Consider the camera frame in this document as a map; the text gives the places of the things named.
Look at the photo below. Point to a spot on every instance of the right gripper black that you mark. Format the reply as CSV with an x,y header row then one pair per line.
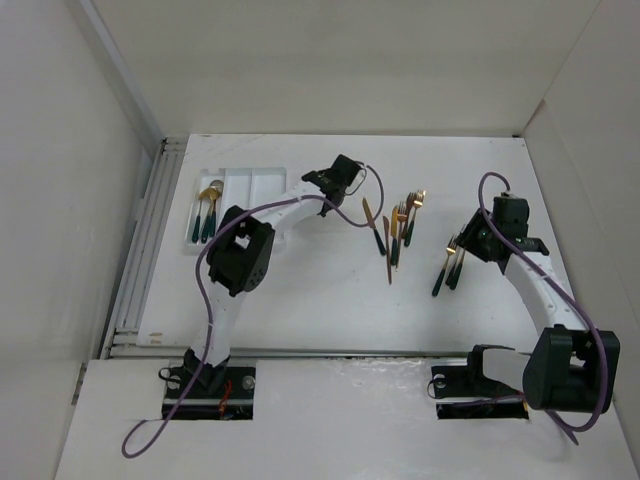
x,y
467,236

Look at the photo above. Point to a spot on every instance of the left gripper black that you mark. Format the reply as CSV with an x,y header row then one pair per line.
x,y
322,214

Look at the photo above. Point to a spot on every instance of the silver spoon thin handle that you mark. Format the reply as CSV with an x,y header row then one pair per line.
x,y
218,185

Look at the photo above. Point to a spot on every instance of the gold spoon green handle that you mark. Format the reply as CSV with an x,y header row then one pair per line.
x,y
197,224
205,226
212,214

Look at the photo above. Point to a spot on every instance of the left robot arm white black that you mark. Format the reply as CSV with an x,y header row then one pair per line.
x,y
236,261

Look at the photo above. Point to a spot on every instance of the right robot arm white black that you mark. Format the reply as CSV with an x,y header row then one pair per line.
x,y
568,370

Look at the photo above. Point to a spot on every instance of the gold knife green handle short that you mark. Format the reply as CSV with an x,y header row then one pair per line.
x,y
394,236

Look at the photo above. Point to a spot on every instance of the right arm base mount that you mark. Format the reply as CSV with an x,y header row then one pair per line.
x,y
463,392

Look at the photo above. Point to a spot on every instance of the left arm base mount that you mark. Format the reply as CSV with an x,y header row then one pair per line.
x,y
223,393

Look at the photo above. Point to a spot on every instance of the aluminium rail frame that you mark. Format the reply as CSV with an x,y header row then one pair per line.
x,y
150,215

